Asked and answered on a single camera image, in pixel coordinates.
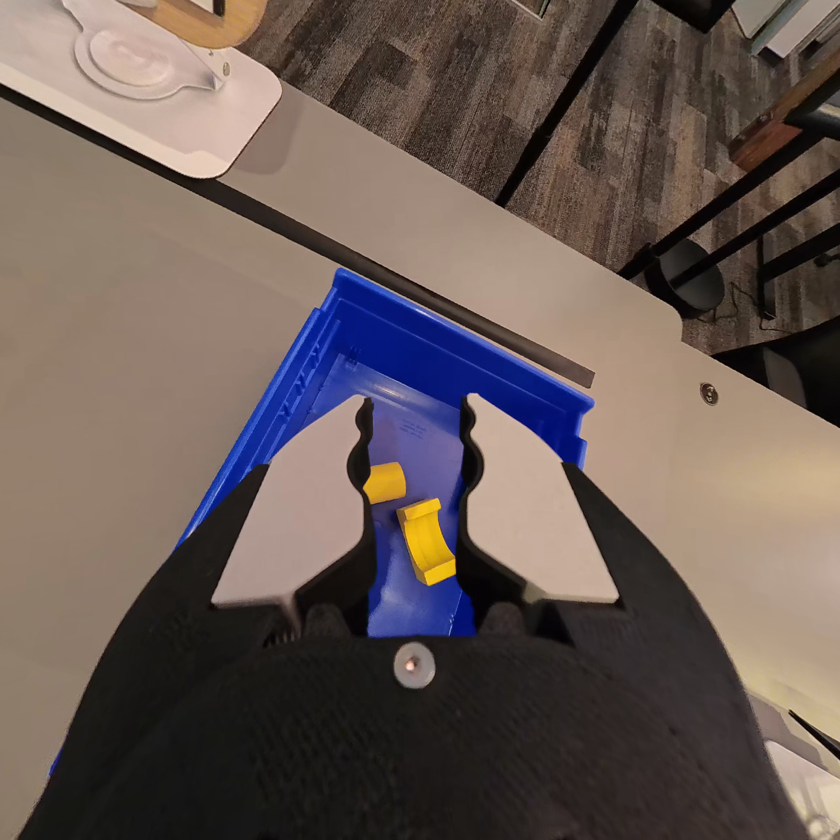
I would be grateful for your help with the blue plastic bin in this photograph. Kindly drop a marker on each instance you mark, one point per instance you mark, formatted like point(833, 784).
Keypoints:
point(420, 348)

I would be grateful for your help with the yellow arch block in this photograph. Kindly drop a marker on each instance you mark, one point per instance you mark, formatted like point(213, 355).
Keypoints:
point(423, 544)

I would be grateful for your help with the round table grommet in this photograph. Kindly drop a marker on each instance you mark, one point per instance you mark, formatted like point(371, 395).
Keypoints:
point(709, 394)

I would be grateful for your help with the yellow cylinder block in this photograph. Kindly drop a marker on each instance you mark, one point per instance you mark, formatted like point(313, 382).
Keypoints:
point(387, 482)

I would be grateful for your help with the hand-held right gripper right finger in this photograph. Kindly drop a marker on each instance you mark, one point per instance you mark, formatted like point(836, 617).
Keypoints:
point(538, 525)

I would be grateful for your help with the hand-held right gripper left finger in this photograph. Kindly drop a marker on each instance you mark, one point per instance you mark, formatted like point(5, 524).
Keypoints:
point(289, 525)

